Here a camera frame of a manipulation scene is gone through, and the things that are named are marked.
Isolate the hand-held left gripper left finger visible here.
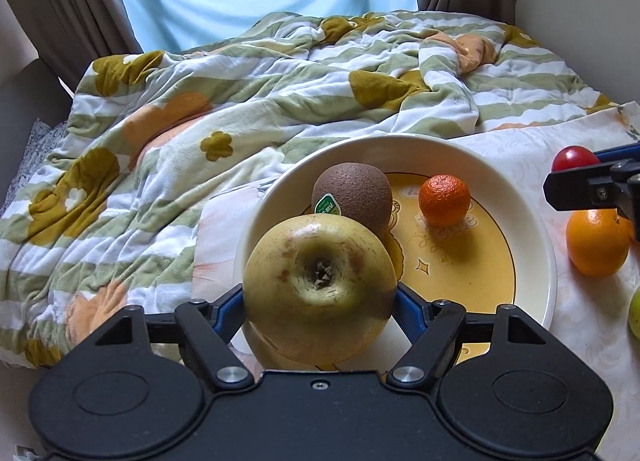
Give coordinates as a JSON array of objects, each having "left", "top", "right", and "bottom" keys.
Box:
[{"left": 75, "top": 286, "right": 256, "bottom": 389}]

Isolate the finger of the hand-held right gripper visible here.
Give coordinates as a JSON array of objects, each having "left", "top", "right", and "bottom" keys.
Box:
[
  {"left": 544, "top": 158, "right": 640, "bottom": 232},
  {"left": 593, "top": 142, "right": 640, "bottom": 162}
]

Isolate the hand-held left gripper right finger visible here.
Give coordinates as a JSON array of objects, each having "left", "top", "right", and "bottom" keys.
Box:
[{"left": 387, "top": 283, "right": 566, "bottom": 389}]

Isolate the red tomato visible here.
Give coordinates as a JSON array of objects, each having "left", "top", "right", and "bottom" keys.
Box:
[{"left": 552, "top": 146, "right": 601, "bottom": 172}]

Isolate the large orange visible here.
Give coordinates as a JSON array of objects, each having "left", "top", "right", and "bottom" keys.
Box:
[{"left": 566, "top": 209, "right": 631, "bottom": 278}]

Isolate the large yellow-green apple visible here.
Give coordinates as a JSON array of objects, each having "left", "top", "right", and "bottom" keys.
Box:
[{"left": 243, "top": 215, "right": 398, "bottom": 364}]

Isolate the cream bowl with yellow print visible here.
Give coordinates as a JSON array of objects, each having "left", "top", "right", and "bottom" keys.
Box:
[{"left": 232, "top": 135, "right": 558, "bottom": 377}]

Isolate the green apple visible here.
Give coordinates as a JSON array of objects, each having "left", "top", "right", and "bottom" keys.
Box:
[{"left": 628, "top": 288, "right": 640, "bottom": 339}]

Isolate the white floral cloth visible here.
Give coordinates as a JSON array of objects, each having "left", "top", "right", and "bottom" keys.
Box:
[{"left": 192, "top": 101, "right": 640, "bottom": 461}]

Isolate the brown kiwi with green sticker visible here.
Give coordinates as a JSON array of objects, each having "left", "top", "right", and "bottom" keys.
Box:
[{"left": 311, "top": 164, "right": 393, "bottom": 237}]

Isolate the floral striped blanket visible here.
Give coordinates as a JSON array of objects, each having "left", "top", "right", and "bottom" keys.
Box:
[{"left": 0, "top": 11, "right": 618, "bottom": 369}]

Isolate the grey speckled bed sheet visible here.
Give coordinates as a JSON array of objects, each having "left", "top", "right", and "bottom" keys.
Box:
[{"left": 10, "top": 118, "right": 68, "bottom": 192}]

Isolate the grey bed headboard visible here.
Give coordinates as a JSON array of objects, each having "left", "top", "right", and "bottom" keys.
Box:
[{"left": 0, "top": 56, "right": 76, "bottom": 206}]

